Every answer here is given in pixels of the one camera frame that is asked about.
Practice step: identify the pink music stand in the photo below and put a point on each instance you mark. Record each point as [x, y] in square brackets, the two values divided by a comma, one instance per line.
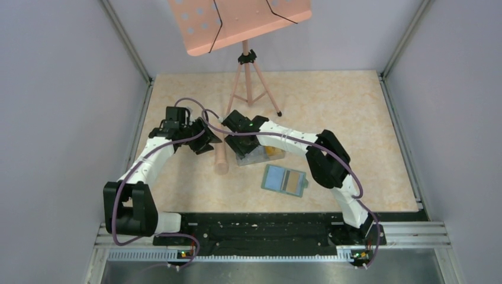
[207, 26]

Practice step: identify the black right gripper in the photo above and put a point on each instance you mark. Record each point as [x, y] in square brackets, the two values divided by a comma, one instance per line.
[240, 151]

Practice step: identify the aluminium front rail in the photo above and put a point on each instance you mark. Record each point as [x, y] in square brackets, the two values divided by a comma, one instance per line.
[396, 235]

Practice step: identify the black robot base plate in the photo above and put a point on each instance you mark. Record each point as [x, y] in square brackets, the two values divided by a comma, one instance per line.
[279, 232]

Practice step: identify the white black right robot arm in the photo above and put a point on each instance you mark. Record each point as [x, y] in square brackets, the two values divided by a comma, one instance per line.
[328, 161]

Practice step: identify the clear plastic card box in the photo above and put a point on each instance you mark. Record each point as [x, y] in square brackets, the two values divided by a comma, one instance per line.
[258, 155]

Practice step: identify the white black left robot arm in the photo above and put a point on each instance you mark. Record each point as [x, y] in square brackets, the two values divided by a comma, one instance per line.
[129, 207]

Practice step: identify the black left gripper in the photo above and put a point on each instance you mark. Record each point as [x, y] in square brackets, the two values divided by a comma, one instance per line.
[202, 145]

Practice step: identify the green leather card holder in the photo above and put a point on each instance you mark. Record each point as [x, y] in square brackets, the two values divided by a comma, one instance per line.
[273, 178]

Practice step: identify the yellow card in box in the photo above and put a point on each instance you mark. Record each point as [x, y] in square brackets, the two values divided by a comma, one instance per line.
[272, 151]

